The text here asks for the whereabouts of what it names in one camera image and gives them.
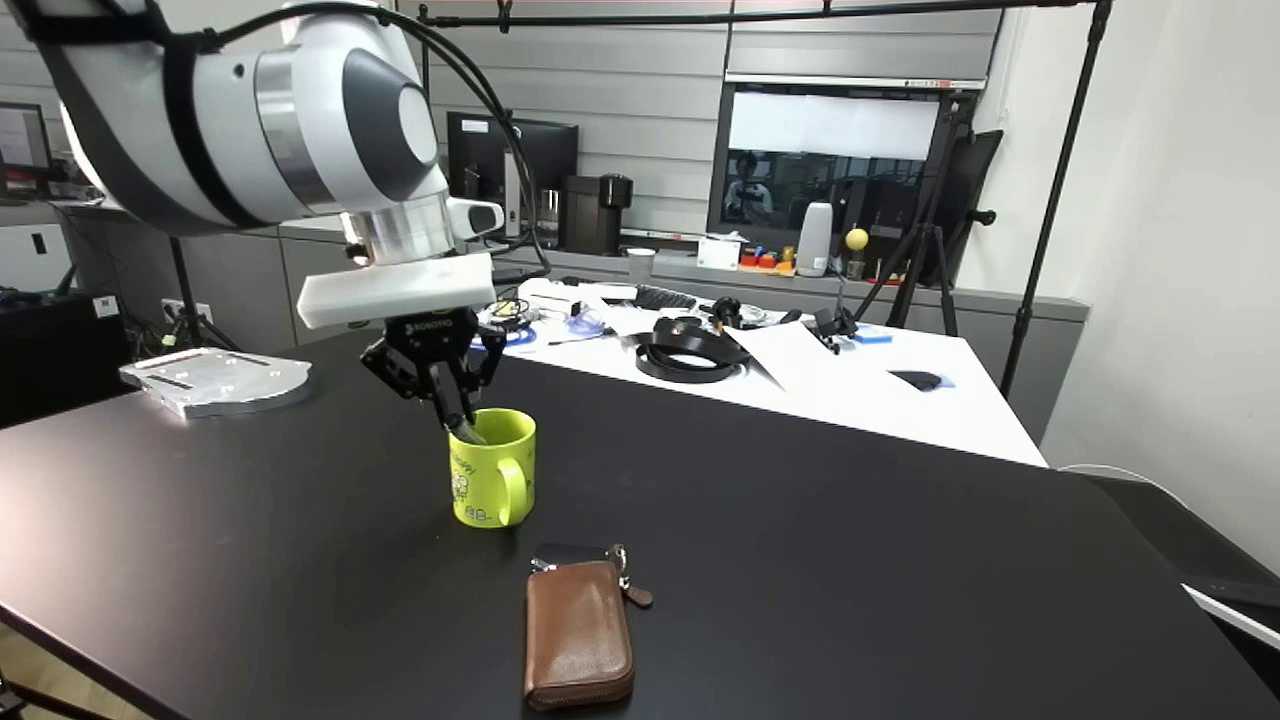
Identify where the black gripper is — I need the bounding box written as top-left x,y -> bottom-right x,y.
361,310 -> 502,438

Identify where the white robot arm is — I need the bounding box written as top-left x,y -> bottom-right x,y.
5,0 -> 502,438

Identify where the green mug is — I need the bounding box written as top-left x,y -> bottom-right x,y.
449,408 -> 539,534

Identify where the black coffee machine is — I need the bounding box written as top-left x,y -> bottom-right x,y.
559,177 -> 631,258

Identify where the black computer monitor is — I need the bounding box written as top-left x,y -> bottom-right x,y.
449,112 -> 581,229

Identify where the brown leather key pouch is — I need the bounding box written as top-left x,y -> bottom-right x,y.
524,560 -> 636,710

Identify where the white side table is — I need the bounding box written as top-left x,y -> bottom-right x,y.
511,281 -> 1043,467

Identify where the white speaker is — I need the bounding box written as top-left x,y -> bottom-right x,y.
797,202 -> 832,276

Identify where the yellow ball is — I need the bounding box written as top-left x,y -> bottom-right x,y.
844,229 -> 872,258

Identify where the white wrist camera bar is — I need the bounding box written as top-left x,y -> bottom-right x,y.
294,251 -> 493,330

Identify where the black coiled cable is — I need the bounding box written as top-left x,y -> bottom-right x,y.
629,312 -> 752,387

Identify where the black frame pole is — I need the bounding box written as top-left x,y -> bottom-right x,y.
998,0 -> 1117,397

